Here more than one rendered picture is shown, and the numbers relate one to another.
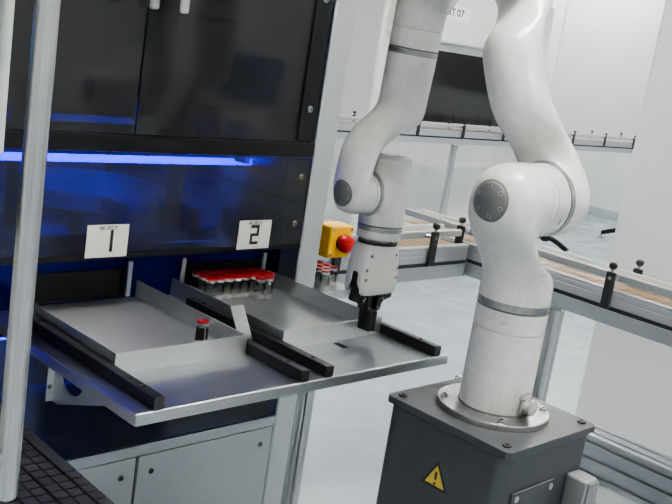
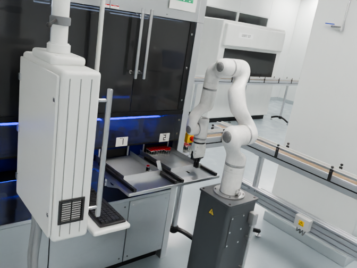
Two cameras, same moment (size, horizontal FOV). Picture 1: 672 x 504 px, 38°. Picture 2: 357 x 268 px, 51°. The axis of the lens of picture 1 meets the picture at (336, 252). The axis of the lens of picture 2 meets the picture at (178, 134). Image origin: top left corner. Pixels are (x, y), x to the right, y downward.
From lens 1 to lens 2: 0.65 m
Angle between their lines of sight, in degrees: 6
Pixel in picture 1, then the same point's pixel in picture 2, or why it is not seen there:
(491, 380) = (227, 185)
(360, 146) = (193, 116)
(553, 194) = (245, 135)
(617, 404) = (286, 185)
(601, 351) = (281, 168)
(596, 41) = (305, 41)
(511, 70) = (234, 99)
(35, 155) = (105, 137)
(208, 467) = (150, 204)
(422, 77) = (212, 97)
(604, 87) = not seen: hidden behind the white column
